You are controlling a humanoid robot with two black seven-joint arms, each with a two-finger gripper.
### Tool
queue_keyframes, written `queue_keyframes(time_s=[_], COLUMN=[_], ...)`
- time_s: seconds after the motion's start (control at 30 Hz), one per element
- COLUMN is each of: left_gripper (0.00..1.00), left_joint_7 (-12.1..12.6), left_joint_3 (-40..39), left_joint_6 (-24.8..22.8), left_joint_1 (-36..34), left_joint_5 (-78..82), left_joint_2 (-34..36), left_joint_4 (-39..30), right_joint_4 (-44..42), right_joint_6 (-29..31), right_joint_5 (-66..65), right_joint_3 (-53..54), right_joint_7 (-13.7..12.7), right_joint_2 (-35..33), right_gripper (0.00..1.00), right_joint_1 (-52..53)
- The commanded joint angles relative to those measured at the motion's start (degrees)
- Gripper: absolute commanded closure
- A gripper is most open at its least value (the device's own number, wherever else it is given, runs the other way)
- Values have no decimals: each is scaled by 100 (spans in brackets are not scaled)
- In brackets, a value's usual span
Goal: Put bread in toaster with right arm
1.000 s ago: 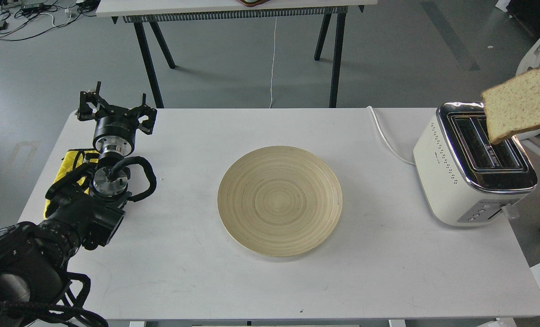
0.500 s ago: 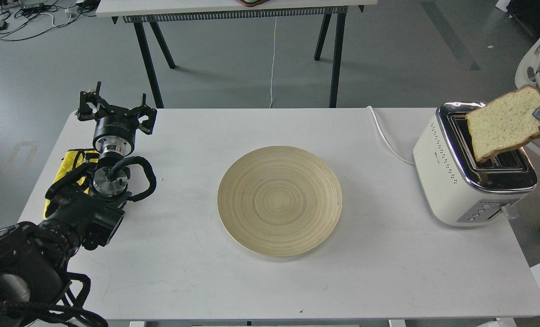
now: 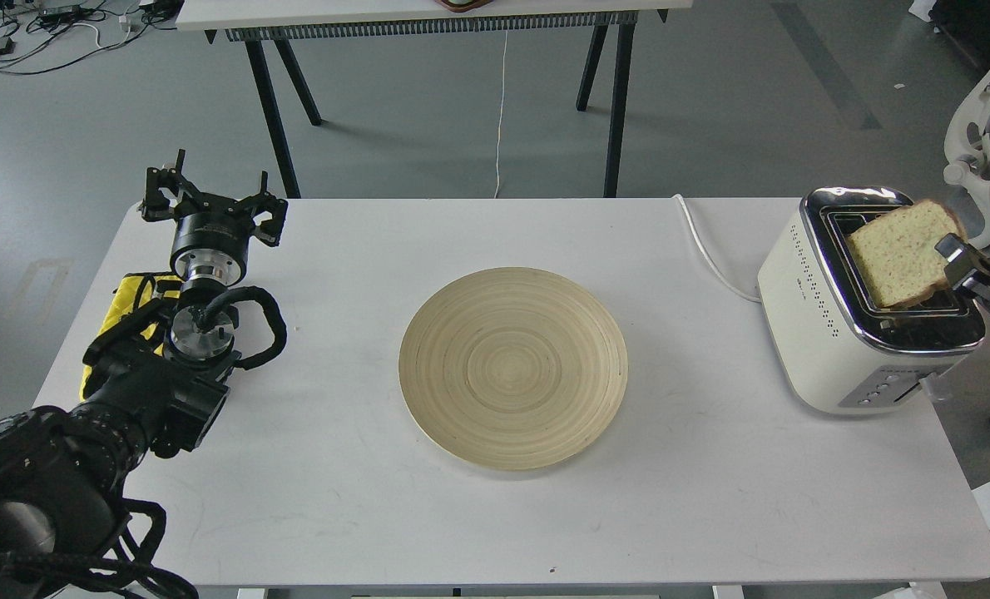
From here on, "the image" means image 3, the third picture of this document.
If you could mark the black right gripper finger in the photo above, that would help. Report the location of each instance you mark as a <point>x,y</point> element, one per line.
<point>967,269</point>

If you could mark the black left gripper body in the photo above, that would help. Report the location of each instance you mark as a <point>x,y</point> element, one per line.
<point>212,240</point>

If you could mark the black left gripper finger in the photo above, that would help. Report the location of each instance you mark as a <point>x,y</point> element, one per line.
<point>261,215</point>
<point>168,194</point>

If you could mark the slice of bread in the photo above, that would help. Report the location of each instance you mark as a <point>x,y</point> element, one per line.
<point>896,254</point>

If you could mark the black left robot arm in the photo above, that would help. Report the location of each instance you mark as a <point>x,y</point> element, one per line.
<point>156,384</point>

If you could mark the white chrome toaster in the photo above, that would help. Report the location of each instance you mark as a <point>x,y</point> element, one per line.
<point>841,352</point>

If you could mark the white background table black legs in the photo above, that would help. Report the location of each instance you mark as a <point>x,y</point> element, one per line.
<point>253,23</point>

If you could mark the round bamboo plate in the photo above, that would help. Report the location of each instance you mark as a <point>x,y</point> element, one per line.
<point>513,369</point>

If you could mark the brown object on background table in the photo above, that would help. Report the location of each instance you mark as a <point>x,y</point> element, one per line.
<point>462,5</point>

